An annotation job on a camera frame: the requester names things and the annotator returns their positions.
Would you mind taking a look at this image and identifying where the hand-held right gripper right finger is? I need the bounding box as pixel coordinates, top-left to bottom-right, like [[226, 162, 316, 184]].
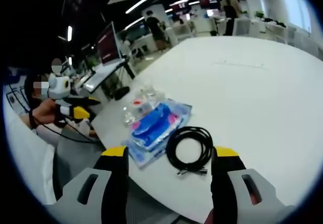
[[210, 145, 298, 224]]

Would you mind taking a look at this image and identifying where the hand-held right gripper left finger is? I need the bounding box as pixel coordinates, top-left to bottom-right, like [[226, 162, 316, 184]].
[[45, 145, 130, 224]]

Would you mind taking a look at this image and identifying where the clear bag with red item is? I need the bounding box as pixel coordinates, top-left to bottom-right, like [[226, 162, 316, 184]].
[[122, 97, 158, 127]]

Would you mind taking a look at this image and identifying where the blue plastic package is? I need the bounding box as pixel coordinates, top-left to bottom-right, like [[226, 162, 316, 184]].
[[122, 98, 194, 171]]

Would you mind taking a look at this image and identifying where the clear plastic bag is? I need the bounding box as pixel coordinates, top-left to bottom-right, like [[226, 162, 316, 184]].
[[137, 84, 166, 103]]

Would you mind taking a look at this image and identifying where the white tabletop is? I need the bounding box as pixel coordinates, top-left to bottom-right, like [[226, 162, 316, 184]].
[[90, 35, 323, 223]]

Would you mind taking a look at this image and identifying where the person's left hand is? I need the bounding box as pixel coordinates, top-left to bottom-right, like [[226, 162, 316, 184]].
[[32, 99, 61, 128]]

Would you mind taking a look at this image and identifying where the white slanted desk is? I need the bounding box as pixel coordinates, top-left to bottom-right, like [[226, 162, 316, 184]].
[[82, 58, 127, 93]]

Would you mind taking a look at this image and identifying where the black round object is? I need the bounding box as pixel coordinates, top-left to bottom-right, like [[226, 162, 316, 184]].
[[114, 86, 131, 101]]

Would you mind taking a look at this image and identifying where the large dark monitor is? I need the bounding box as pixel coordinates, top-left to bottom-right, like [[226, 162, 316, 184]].
[[96, 21, 125, 66]]

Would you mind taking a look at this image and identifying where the person's white shirt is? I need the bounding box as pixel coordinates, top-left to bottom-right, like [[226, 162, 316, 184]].
[[4, 100, 58, 206]]

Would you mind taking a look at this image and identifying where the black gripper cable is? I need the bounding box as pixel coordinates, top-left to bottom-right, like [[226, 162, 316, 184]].
[[28, 109, 100, 144]]

